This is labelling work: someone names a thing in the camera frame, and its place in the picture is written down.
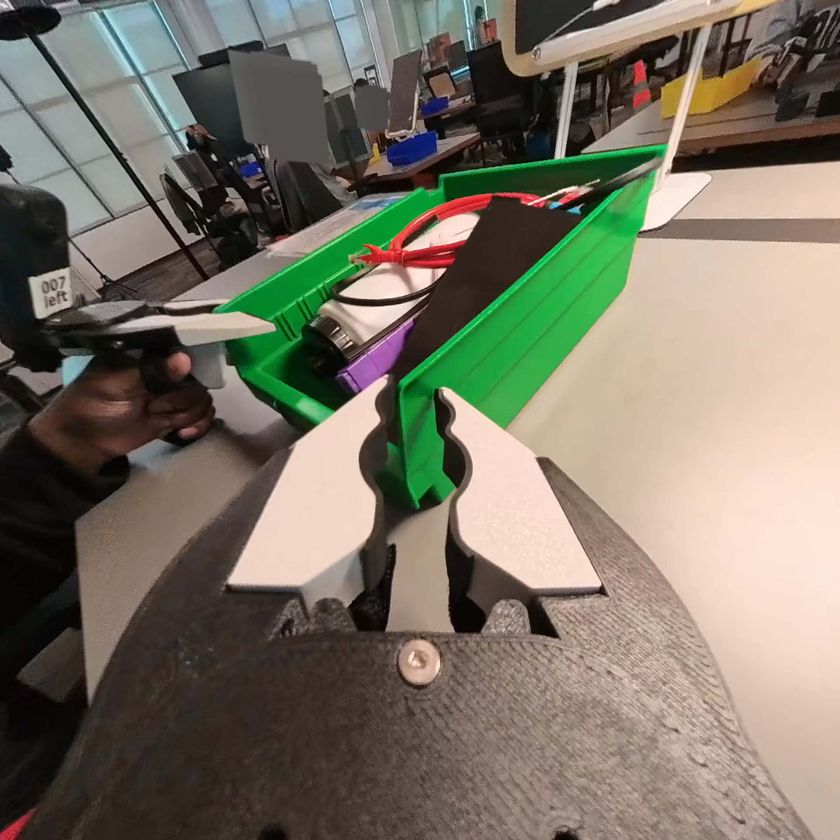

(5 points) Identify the red network cable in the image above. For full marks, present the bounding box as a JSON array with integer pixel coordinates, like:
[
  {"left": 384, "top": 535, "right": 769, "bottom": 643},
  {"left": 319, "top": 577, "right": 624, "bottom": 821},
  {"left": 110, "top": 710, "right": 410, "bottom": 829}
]
[{"left": 351, "top": 192, "right": 549, "bottom": 269}]

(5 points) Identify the purple plastic part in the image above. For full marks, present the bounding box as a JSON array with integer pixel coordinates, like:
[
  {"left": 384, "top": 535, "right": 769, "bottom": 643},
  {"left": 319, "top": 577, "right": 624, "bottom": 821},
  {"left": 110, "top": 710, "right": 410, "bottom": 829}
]
[{"left": 335, "top": 320, "right": 421, "bottom": 395}]

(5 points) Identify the yellow storage bin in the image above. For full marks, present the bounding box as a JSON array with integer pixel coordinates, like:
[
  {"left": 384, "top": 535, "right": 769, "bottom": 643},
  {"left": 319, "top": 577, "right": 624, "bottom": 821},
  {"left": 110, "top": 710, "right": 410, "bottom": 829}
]
[{"left": 659, "top": 58, "right": 763, "bottom": 120}]

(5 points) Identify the black sheet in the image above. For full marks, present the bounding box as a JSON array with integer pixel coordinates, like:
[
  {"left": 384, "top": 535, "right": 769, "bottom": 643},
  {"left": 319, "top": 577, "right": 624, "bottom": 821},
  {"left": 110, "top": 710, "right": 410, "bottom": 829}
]
[{"left": 392, "top": 196, "right": 584, "bottom": 389}]

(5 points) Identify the white cable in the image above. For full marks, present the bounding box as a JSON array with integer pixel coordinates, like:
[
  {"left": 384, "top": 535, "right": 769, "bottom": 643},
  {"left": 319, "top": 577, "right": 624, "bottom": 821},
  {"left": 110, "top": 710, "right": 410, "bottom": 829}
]
[{"left": 533, "top": 0, "right": 624, "bottom": 61}]

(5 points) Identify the black cable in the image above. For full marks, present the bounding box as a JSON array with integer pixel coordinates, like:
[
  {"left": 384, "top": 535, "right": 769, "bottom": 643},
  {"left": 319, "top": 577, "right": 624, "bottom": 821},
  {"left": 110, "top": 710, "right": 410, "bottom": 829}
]
[{"left": 328, "top": 272, "right": 450, "bottom": 308}]

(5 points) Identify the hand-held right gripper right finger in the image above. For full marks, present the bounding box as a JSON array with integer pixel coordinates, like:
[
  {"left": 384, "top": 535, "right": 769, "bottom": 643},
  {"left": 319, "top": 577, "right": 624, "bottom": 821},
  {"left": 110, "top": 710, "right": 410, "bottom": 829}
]
[{"left": 436, "top": 387, "right": 604, "bottom": 605}]

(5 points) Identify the black office chair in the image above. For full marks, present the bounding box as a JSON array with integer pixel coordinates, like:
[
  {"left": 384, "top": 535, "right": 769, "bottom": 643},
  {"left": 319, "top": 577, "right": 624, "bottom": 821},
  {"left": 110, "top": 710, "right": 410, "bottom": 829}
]
[{"left": 466, "top": 39, "right": 547, "bottom": 158}]

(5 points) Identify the clear bag of papers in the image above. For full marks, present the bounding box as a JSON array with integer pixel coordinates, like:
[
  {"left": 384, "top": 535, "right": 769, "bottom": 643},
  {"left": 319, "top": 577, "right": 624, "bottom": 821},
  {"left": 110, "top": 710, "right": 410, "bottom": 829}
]
[{"left": 269, "top": 192, "right": 421, "bottom": 258}]

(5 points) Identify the green plastic bin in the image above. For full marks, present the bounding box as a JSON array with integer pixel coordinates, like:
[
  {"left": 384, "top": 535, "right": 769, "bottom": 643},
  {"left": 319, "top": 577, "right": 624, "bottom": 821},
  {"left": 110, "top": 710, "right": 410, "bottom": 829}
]
[{"left": 226, "top": 146, "right": 668, "bottom": 510}]

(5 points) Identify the chair with dark jacket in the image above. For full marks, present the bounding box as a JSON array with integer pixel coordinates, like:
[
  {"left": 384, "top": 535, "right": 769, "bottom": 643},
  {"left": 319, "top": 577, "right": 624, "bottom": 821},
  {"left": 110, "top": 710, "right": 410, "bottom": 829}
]
[{"left": 159, "top": 164, "right": 260, "bottom": 266}]

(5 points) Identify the black disc-top floor stand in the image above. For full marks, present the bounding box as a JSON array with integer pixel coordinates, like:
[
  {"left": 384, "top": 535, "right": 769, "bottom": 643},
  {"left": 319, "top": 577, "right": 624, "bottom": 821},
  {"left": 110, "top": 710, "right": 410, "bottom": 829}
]
[{"left": 0, "top": 0, "right": 211, "bottom": 282}]

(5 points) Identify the thin grey cable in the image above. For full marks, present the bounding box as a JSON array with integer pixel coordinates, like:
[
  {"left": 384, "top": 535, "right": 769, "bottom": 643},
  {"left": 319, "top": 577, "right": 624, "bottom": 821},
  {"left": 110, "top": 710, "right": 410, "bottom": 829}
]
[{"left": 548, "top": 161, "right": 660, "bottom": 201}]

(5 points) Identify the black monitor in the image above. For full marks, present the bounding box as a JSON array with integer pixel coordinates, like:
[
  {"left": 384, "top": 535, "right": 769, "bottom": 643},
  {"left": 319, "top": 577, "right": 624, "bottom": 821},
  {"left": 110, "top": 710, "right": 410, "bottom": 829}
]
[{"left": 172, "top": 42, "right": 293, "bottom": 158}]

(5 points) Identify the person's left hand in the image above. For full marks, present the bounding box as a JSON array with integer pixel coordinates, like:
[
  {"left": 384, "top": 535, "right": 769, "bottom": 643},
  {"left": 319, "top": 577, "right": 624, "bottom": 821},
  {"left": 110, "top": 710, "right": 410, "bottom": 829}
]
[{"left": 29, "top": 351, "right": 216, "bottom": 475}]

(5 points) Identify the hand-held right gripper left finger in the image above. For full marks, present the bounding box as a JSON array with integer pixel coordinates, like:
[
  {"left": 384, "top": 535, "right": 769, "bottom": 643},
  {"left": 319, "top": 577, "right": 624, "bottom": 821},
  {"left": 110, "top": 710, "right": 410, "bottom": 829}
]
[{"left": 226, "top": 375, "right": 397, "bottom": 609}]

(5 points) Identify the small cream-framed board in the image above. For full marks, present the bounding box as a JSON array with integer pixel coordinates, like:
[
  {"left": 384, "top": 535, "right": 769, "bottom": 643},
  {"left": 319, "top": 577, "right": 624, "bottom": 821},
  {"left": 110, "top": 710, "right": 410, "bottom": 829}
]
[{"left": 387, "top": 49, "right": 426, "bottom": 140}]

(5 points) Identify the white cylinder with black cap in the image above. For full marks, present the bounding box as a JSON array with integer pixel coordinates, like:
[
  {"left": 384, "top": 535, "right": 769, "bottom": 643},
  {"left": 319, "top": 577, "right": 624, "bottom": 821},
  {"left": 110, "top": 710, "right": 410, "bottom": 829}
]
[{"left": 302, "top": 213, "right": 481, "bottom": 380}]

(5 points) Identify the wooden desk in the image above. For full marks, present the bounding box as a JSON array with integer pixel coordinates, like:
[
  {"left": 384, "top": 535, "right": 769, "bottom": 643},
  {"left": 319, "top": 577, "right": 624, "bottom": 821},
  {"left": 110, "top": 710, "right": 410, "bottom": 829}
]
[{"left": 364, "top": 131, "right": 483, "bottom": 194}]

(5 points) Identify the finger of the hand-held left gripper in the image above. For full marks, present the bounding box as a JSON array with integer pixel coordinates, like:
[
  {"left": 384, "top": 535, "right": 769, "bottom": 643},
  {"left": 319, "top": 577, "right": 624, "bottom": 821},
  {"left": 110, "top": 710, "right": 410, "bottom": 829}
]
[
  {"left": 110, "top": 311, "right": 277, "bottom": 390},
  {"left": 151, "top": 299, "right": 232, "bottom": 317}
]

